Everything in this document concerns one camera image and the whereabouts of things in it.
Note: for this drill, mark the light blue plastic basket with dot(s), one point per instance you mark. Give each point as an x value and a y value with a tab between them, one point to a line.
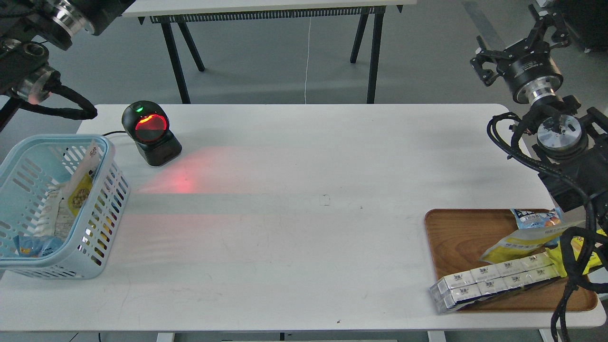
27	174

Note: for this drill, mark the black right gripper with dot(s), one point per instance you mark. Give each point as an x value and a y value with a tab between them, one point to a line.
532	71

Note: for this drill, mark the background black leg table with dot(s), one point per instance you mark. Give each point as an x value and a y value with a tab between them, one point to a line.
180	12

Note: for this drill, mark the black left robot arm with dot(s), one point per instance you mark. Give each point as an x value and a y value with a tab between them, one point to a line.
26	77

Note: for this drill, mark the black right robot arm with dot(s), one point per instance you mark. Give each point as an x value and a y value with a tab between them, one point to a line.
568	153

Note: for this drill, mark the blue snack bag in basket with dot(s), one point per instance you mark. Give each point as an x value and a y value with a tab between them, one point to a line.
37	246

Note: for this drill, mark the white snack bag in basket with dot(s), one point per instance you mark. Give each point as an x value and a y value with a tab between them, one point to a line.
54	218

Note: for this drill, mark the white boxed snack pack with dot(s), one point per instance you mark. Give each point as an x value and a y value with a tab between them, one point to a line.
455	291

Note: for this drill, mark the black barcode scanner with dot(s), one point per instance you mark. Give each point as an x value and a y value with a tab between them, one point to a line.
148	126

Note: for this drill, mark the yellow white snack pouch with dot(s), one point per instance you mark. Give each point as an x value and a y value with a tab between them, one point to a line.
521	243

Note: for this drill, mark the yellow bean snack pouch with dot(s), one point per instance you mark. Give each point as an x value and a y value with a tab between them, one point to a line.
74	193

